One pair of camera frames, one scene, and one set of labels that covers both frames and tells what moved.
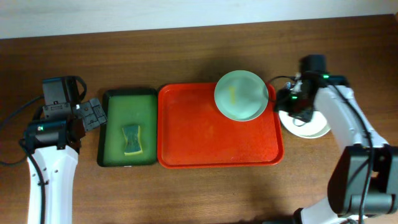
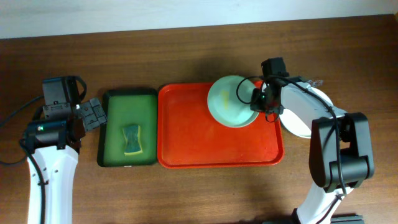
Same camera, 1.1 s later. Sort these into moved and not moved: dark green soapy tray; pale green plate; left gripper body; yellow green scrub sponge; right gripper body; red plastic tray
Moved: right gripper body; pale green plate
Not moved: left gripper body; red plastic tray; yellow green scrub sponge; dark green soapy tray
